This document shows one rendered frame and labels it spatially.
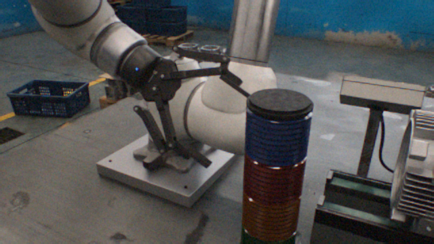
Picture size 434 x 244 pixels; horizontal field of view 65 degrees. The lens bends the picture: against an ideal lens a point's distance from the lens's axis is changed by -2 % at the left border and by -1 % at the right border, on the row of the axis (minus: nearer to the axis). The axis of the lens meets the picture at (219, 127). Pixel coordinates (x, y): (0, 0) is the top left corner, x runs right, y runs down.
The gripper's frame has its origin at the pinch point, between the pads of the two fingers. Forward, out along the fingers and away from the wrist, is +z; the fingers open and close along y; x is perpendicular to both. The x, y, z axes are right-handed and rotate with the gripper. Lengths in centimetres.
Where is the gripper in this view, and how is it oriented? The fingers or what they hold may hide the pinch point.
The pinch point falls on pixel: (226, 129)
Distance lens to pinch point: 58.1
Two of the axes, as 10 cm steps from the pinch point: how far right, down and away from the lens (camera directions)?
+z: 8.0, 5.9, -1.1
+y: -5.7, 8.1, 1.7
